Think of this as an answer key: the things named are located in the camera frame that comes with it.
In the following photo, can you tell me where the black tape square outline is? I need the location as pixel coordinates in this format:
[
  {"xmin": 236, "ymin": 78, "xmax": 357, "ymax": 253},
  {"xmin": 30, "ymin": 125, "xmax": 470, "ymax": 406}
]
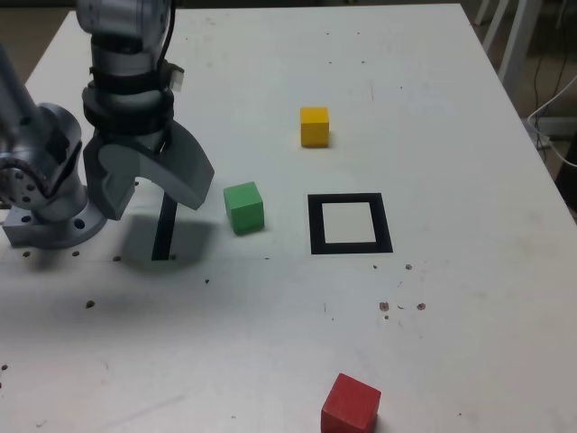
[{"xmin": 307, "ymin": 192, "xmax": 394, "ymax": 255}]

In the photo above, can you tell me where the white cable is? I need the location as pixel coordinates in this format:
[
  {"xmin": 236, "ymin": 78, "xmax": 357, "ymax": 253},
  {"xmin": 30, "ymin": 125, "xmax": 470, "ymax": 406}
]
[{"xmin": 526, "ymin": 74, "xmax": 577, "ymax": 169}]

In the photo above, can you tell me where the yellow cube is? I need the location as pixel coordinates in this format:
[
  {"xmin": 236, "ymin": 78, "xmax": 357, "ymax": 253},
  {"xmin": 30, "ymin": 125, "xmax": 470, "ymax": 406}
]
[{"xmin": 299, "ymin": 106, "xmax": 331, "ymax": 149}]

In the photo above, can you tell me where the black cable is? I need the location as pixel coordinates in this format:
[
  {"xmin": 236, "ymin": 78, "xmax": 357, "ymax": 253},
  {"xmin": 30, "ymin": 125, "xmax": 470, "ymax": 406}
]
[{"xmin": 533, "ymin": 52, "xmax": 570, "ymax": 107}]

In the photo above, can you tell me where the white furniture frame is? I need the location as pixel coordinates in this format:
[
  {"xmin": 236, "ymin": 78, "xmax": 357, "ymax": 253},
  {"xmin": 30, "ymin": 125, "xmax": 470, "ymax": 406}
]
[{"xmin": 472, "ymin": 0, "xmax": 545, "ymax": 89}]

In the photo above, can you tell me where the red cube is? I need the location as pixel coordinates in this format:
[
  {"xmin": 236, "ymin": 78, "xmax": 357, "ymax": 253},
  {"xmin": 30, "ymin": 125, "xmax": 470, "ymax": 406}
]
[{"xmin": 320, "ymin": 373, "xmax": 382, "ymax": 433}]

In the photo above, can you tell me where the black tape strip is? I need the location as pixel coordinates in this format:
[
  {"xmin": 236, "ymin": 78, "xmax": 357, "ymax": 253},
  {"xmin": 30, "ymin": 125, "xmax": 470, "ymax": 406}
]
[{"xmin": 151, "ymin": 191, "xmax": 180, "ymax": 262}]

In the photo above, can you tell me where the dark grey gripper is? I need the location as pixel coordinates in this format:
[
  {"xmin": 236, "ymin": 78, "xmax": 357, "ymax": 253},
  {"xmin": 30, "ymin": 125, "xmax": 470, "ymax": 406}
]
[{"xmin": 82, "ymin": 124, "xmax": 215, "ymax": 222}]

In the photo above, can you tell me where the green cube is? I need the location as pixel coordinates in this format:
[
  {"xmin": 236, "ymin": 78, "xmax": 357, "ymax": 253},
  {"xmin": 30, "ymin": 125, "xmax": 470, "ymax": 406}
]
[{"xmin": 223, "ymin": 181, "xmax": 265, "ymax": 235}]

